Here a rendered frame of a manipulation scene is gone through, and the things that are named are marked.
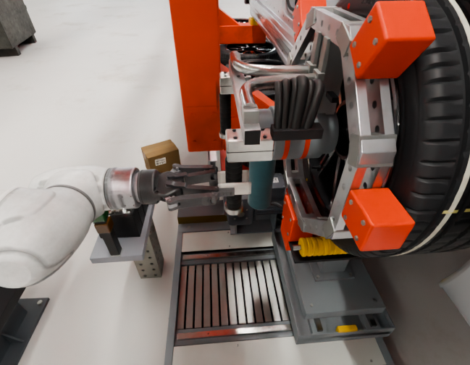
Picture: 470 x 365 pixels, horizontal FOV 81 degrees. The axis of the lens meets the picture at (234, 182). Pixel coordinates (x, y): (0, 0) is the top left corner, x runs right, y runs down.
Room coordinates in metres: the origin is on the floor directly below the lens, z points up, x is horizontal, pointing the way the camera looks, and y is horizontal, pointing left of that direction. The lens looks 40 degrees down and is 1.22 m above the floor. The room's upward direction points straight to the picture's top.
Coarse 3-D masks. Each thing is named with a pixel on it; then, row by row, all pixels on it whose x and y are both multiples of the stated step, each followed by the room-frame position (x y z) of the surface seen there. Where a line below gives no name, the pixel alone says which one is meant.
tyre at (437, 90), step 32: (352, 0) 0.74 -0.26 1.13; (384, 0) 0.60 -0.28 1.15; (416, 0) 0.54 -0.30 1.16; (448, 32) 0.48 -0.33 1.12; (416, 64) 0.45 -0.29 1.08; (448, 64) 0.43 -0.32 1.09; (416, 96) 0.42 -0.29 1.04; (448, 96) 0.40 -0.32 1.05; (416, 128) 0.39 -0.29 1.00; (448, 128) 0.37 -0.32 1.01; (416, 160) 0.36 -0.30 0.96; (448, 160) 0.35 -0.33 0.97; (416, 192) 0.34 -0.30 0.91; (448, 192) 0.34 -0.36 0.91; (416, 224) 0.33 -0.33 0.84; (448, 224) 0.34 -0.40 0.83
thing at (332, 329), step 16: (272, 240) 0.87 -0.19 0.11; (288, 272) 0.67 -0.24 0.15; (288, 288) 0.58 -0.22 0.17; (288, 304) 0.54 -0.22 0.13; (304, 320) 0.47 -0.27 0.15; (320, 320) 0.46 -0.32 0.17; (336, 320) 0.47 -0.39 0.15; (352, 320) 0.47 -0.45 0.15; (368, 320) 0.45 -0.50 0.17; (384, 320) 0.47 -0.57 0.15; (304, 336) 0.40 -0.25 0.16; (320, 336) 0.41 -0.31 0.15; (336, 336) 0.41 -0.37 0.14; (352, 336) 0.42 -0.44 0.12; (368, 336) 0.42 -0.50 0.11; (384, 336) 0.43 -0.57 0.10
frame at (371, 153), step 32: (352, 32) 0.53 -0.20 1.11; (288, 64) 0.89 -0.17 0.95; (352, 64) 0.49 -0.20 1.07; (352, 96) 0.46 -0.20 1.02; (384, 96) 0.45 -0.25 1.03; (352, 128) 0.43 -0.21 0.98; (384, 128) 0.41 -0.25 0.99; (288, 160) 0.78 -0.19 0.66; (352, 160) 0.39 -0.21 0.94; (384, 160) 0.38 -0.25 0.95; (288, 192) 0.70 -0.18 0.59; (320, 224) 0.44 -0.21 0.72
